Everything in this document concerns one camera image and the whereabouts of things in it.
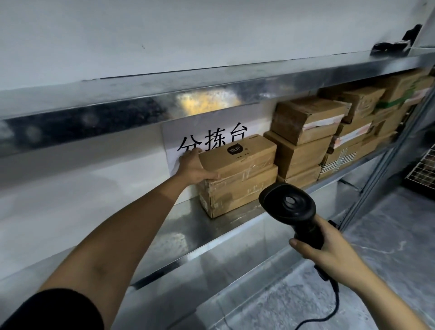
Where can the person's left hand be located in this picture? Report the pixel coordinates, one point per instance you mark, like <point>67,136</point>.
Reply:
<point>193,170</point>

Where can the black square logo cardboard box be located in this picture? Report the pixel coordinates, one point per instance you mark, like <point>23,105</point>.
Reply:
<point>251,156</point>

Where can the person's right hand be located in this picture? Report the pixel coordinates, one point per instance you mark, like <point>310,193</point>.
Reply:
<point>333,255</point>

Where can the person's right forearm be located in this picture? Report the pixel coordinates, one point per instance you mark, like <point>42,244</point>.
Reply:
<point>384,302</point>

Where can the person's black sleeve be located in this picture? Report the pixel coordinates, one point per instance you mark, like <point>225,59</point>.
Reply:
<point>51,312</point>

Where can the black barcode scanner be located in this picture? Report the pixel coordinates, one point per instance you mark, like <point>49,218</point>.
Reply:
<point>285,202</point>

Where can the white paper sign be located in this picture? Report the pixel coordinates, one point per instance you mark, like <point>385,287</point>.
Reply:
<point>173,136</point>

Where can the person's left forearm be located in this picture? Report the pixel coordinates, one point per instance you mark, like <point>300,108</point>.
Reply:
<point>119,244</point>

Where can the stack of cardboard boxes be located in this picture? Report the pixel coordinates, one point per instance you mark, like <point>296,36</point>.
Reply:
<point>360,136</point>

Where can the black object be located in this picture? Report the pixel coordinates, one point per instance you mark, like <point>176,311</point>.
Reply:
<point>387,47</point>

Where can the metal shelving rack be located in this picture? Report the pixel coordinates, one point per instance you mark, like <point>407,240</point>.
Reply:
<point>102,102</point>

